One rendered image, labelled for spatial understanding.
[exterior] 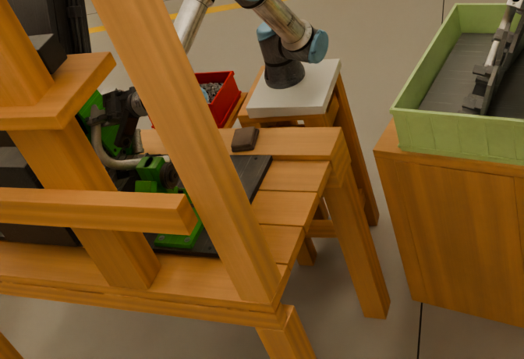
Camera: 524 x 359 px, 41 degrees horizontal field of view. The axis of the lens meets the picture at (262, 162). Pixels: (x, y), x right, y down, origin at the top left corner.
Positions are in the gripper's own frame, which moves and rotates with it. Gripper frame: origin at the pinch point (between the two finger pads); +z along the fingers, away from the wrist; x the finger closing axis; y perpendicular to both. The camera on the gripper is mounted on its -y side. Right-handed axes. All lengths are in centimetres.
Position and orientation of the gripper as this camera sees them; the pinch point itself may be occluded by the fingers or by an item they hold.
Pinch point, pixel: (94, 125)
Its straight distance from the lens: 218.2
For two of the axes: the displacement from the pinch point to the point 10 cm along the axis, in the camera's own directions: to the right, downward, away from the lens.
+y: -1.2, -9.8, 1.2
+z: -7.8, 1.7, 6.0
